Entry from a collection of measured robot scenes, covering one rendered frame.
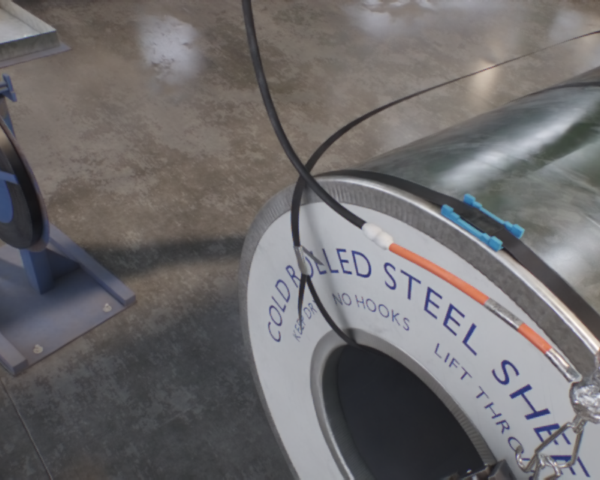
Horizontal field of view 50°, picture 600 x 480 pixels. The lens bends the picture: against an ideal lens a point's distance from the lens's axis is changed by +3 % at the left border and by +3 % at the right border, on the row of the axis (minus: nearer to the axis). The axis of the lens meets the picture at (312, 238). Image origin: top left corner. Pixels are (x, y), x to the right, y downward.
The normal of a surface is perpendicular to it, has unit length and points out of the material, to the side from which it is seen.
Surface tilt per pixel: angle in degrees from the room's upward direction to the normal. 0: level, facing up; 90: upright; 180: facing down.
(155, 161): 0
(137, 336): 0
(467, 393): 90
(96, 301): 0
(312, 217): 90
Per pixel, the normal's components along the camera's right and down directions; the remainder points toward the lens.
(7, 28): 0.11, -0.74
